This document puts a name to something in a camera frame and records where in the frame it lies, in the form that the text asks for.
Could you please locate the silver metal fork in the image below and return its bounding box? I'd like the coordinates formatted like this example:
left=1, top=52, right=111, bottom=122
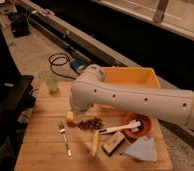
left=58, top=122, right=72, bottom=157

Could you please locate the yellow plastic bin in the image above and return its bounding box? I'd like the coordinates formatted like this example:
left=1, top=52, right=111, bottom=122
left=103, top=67, right=161, bottom=88

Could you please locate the blue folded cloth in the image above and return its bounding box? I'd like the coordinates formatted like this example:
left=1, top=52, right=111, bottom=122
left=121, top=136, right=157, bottom=162

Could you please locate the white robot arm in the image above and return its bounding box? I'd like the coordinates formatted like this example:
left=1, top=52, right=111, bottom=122
left=69, top=64, right=194, bottom=130

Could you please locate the white handled utensil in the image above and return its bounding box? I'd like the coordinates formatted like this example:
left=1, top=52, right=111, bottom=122
left=98, top=121, right=141, bottom=134

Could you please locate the black box on floor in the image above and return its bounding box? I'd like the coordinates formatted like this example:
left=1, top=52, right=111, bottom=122
left=11, top=13, right=30, bottom=38

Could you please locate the red yellow apple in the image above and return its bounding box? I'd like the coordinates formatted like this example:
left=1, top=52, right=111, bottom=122
left=66, top=111, right=77, bottom=126

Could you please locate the metal floor rail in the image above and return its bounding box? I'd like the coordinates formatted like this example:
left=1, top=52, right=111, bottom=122
left=13, top=0, right=194, bottom=134

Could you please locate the terracotta bowl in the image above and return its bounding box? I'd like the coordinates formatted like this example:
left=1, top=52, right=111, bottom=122
left=123, top=112, right=151, bottom=139

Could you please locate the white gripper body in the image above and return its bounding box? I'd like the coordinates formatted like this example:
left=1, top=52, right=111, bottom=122
left=71, top=106, right=89, bottom=122

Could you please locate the blue white device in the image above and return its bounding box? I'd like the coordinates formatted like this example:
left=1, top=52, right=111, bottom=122
left=70, top=59, right=87, bottom=74

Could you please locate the green plastic cup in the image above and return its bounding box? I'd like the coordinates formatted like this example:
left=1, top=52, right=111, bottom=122
left=46, top=78, right=59, bottom=93

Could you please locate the wooden block eraser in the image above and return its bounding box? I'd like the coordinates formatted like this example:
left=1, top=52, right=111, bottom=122
left=102, top=131, right=125, bottom=156

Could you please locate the bunch of dark grapes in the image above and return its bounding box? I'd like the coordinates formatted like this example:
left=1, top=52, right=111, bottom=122
left=78, top=117, right=103, bottom=131

